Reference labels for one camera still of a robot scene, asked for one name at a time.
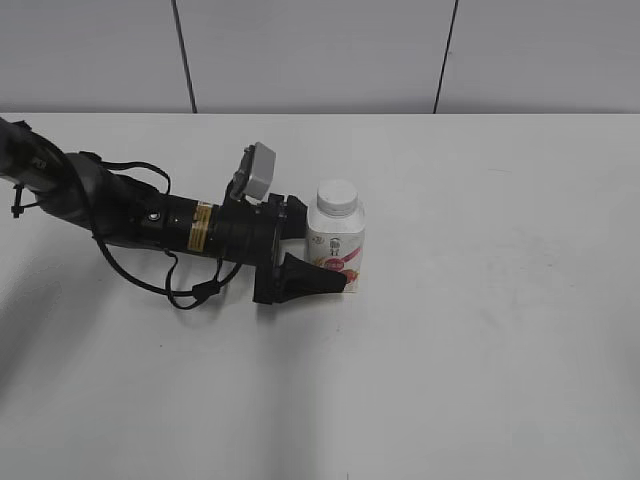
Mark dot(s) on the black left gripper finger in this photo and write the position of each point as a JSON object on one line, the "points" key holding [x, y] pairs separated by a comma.
{"points": [[295, 278], [295, 224]]}

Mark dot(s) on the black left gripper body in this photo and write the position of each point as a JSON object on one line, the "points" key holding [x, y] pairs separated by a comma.
{"points": [[249, 234]]}

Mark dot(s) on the white yili yogurt bottle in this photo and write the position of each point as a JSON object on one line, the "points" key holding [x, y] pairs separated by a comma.
{"points": [[337, 243]]}

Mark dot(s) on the white bottle cap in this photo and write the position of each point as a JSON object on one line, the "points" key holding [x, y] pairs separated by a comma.
{"points": [[337, 198]]}

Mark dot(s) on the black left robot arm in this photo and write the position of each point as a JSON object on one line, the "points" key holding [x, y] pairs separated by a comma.
{"points": [[118, 210]]}

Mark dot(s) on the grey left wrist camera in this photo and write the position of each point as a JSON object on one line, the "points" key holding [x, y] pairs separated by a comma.
{"points": [[254, 175]]}

